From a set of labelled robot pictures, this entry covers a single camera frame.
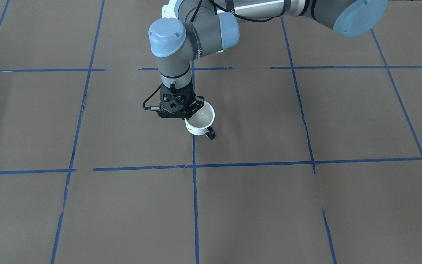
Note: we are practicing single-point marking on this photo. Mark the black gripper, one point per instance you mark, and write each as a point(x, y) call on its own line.
point(197, 103)

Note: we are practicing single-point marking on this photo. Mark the white mug with black handle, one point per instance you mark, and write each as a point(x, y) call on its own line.
point(201, 122)

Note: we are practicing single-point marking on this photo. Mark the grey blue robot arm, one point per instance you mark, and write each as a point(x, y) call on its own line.
point(192, 29)

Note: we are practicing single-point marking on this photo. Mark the brown paper table cover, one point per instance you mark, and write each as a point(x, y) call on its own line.
point(317, 157)

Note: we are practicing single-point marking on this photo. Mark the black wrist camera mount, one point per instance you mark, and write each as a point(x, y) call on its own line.
point(171, 112)

